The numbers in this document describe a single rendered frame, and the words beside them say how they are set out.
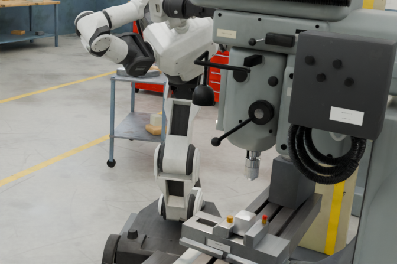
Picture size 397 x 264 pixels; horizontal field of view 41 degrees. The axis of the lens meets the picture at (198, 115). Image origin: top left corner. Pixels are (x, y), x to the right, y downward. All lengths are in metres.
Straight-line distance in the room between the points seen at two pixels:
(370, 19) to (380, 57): 0.29
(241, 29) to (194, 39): 0.58
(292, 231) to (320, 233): 1.68
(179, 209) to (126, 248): 0.31
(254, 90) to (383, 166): 0.41
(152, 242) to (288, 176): 0.75
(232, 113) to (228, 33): 0.24
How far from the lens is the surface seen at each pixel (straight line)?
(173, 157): 2.32
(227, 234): 1.74
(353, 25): 1.42
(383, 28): 1.41
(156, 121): 4.85
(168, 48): 2.03
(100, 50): 1.83
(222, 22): 1.52
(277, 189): 2.17
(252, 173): 1.69
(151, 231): 2.66
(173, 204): 2.54
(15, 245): 3.71
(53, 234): 3.81
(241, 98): 1.55
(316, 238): 3.71
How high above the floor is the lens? 1.86
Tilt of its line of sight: 17 degrees down
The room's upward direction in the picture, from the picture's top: 4 degrees clockwise
